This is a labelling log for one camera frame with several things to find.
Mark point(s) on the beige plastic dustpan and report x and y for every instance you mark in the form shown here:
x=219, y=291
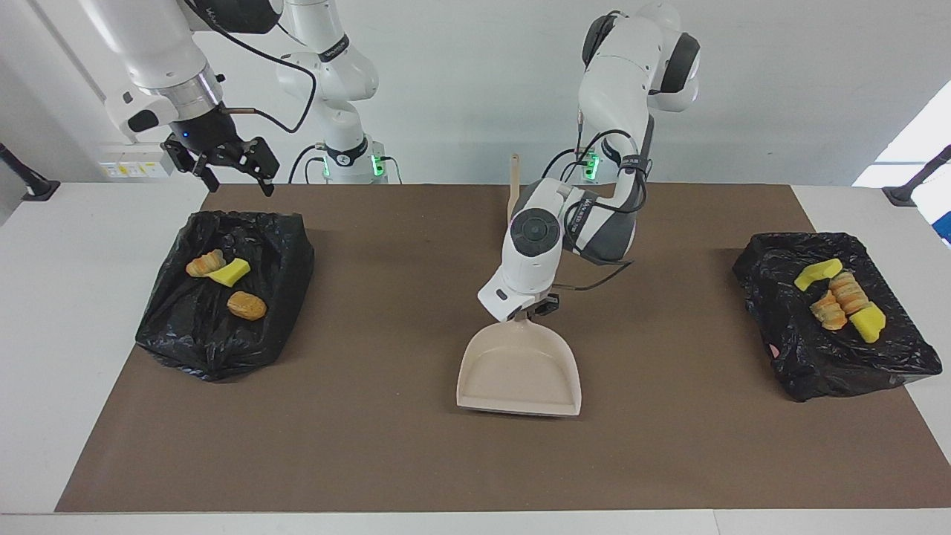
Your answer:
x=520, y=371

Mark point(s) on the black bag lined pink bin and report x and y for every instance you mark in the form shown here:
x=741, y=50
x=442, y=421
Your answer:
x=780, y=327

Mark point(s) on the green and yellow sponge piece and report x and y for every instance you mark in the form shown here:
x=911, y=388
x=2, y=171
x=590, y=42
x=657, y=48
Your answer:
x=817, y=273

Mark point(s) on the beige hand brush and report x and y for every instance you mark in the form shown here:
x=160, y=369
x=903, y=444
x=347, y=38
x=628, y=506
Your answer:
x=513, y=189

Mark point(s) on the blue object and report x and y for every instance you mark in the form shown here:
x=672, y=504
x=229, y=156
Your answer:
x=945, y=227

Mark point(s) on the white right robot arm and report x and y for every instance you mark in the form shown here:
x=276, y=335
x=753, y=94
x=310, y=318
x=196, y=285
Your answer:
x=156, y=52

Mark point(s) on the brown bread roll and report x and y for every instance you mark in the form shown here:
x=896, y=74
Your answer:
x=247, y=306

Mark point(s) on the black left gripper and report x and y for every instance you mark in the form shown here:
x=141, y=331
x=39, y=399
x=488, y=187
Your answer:
x=541, y=305

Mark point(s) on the white wall socket box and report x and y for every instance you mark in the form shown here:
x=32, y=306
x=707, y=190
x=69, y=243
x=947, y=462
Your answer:
x=137, y=162

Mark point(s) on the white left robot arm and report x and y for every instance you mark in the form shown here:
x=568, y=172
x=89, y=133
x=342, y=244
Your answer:
x=617, y=89

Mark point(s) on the striped croissant piece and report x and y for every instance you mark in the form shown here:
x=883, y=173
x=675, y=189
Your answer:
x=851, y=293
x=204, y=264
x=828, y=310

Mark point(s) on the brown table mat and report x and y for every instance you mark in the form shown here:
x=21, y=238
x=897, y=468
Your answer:
x=371, y=446

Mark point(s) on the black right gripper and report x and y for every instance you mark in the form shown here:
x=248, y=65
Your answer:
x=212, y=134

